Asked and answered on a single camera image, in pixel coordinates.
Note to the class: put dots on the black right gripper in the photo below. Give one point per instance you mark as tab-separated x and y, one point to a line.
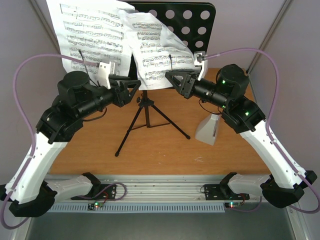
188	85

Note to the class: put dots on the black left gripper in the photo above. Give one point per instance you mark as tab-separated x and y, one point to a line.
125	98

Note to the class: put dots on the sheet music page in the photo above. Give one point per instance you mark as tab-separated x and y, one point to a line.
156	49

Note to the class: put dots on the white metronome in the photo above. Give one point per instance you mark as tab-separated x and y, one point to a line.
207	130

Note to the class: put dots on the black tripod music stand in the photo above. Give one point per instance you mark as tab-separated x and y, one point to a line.
191	22

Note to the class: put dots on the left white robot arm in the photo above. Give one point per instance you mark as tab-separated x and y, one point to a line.
76	100

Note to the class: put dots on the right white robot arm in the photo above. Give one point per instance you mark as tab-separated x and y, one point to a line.
287	181

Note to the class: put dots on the white sheet paper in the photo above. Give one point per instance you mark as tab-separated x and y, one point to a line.
91	30

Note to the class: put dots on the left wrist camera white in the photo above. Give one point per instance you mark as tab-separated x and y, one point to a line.
104	70

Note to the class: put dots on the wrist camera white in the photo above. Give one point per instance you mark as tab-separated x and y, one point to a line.
200	61
104	70

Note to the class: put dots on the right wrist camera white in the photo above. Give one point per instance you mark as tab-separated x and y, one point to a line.
200	61

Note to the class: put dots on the aluminium front rail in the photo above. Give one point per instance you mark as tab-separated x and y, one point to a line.
162	188

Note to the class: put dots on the aluminium frame rail left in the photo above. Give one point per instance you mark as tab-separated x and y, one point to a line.
46	25

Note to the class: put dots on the aluminium frame rail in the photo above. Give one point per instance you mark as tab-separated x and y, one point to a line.
46	25
271	32

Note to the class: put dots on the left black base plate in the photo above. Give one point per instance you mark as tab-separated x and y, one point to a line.
105	191

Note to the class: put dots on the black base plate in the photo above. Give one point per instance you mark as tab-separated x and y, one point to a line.
105	191
212	192

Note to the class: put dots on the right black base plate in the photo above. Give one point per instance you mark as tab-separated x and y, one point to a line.
212	192

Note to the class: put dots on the aluminium frame rail right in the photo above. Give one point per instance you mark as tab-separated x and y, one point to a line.
271	32

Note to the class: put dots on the grey slotted cable duct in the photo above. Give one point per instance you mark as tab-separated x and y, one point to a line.
137	208

